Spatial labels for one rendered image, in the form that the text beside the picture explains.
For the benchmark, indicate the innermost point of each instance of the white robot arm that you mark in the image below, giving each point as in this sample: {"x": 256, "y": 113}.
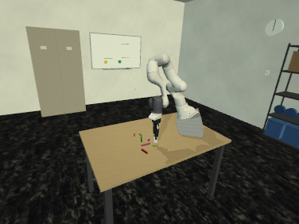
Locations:
{"x": 175, "y": 87}

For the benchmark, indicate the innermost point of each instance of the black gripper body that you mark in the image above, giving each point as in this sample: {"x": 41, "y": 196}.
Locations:
{"x": 156, "y": 122}

